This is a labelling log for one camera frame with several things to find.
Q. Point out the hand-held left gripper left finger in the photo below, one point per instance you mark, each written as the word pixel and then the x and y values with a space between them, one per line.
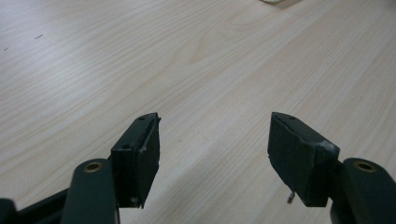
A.
pixel 137 161

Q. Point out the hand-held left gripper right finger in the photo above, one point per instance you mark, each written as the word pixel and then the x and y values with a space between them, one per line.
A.
pixel 299 155

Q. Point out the white towel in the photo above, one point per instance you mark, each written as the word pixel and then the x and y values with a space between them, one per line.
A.
pixel 271 1

